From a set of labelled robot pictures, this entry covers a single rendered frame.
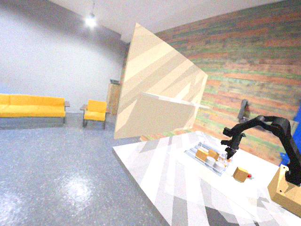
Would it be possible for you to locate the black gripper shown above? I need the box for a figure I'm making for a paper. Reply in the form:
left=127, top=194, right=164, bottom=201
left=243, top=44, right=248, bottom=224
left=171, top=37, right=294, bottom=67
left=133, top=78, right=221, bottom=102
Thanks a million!
left=225, top=139, right=240, bottom=159

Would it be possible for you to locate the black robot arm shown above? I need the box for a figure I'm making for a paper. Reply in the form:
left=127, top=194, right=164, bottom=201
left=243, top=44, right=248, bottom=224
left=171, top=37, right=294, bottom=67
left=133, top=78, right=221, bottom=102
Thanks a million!
left=223, top=115, right=301, bottom=186

